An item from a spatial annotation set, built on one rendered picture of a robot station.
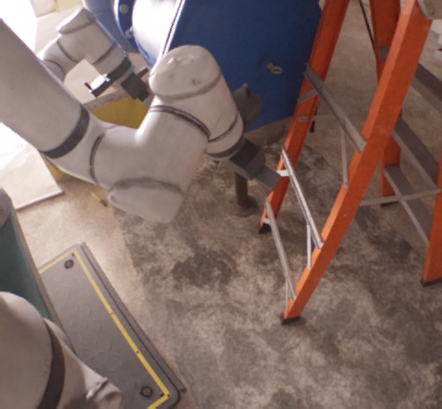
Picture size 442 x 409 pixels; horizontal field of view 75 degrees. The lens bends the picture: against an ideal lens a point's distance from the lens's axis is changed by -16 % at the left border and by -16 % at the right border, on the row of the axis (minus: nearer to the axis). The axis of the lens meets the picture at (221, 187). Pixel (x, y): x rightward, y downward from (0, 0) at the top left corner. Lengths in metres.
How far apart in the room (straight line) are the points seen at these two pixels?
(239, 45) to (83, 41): 0.40
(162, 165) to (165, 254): 1.18
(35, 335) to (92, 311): 0.85
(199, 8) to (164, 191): 0.58
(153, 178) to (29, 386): 0.24
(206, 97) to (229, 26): 0.51
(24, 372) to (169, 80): 0.33
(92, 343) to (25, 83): 0.86
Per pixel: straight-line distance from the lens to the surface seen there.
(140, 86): 0.84
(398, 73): 0.68
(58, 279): 1.26
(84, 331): 1.12
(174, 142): 0.38
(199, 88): 0.39
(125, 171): 0.39
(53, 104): 0.40
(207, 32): 0.88
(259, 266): 1.45
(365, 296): 1.45
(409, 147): 1.17
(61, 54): 0.83
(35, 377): 0.28
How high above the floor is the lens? 1.26
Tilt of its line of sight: 47 degrees down
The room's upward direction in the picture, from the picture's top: 8 degrees counter-clockwise
